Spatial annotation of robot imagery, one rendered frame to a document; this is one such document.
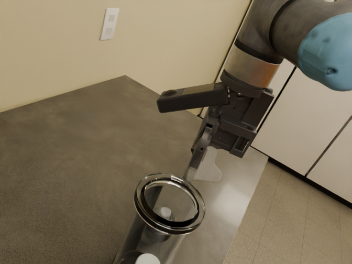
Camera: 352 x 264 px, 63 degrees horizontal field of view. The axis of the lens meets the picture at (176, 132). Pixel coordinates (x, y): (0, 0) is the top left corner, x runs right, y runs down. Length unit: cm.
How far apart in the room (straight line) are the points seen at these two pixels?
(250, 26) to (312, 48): 12
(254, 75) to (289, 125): 256
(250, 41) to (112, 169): 51
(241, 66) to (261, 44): 4
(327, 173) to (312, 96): 77
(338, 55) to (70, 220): 55
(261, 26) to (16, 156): 61
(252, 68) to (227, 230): 46
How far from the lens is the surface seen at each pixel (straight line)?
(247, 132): 46
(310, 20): 35
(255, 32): 42
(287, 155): 309
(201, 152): 46
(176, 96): 46
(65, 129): 89
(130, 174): 79
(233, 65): 43
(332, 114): 292
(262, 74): 43
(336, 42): 32
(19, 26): 89
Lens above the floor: 146
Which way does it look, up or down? 30 degrees down
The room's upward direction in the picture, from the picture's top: 23 degrees clockwise
